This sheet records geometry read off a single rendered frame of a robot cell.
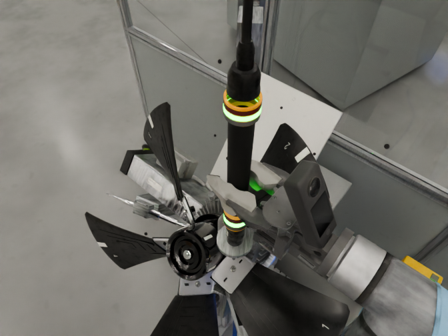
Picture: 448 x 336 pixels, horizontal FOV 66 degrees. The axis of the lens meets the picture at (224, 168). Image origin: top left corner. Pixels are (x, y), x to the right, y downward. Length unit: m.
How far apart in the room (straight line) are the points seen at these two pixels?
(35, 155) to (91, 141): 0.41
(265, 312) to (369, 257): 0.40
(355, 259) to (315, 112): 0.54
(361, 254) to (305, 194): 0.11
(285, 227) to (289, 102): 0.55
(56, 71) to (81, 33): 0.64
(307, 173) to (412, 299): 0.18
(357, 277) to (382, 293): 0.03
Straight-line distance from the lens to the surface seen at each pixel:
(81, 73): 3.50
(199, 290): 0.91
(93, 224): 1.02
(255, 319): 0.81
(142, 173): 1.07
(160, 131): 0.84
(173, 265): 0.83
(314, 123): 0.93
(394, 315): 0.47
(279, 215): 0.47
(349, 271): 0.46
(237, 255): 0.66
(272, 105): 0.97
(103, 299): 2.15
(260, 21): 1.01
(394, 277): 0.46
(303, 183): 0.39
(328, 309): 0.83
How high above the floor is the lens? 1.96
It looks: 53 degrees down
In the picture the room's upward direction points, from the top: straight up
